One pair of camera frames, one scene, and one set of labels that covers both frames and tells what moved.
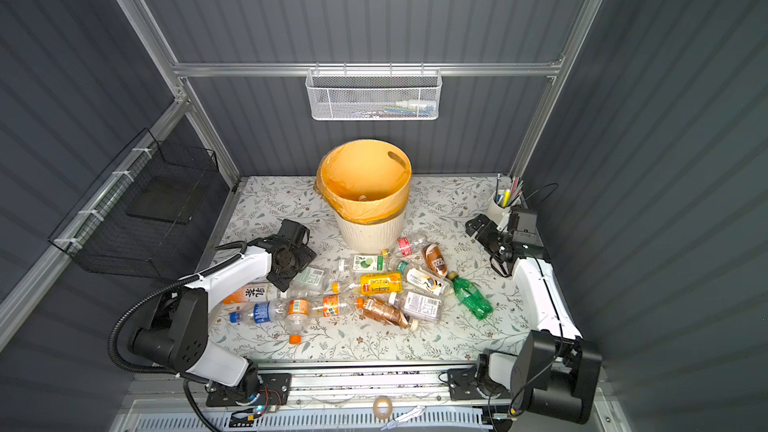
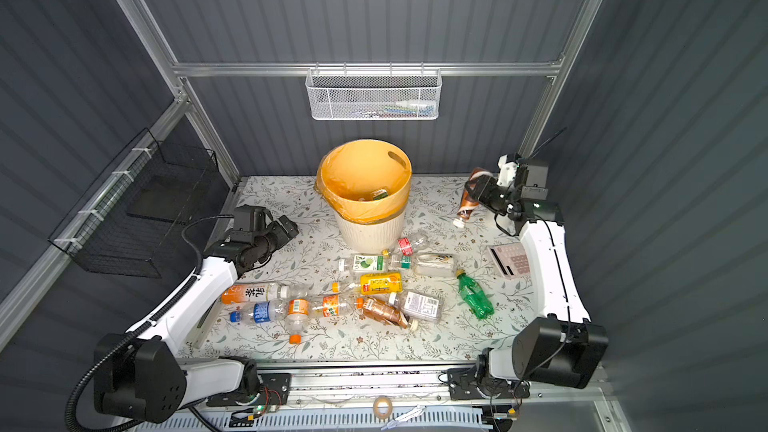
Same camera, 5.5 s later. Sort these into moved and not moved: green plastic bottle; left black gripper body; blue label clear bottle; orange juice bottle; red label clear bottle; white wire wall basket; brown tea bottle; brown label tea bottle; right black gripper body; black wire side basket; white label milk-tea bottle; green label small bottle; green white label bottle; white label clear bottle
Moved: green plastic bottle; green white label bottle; right black gripper body; white label milk-tea bottle; left black gripper body; brown label tea bottle
Not moved: orange juice bottle; black wire side basket; white wire wall basket; blue label clear bottle; brown tea bottle; white label clear bottle; green label small bottle; red label clear bottle
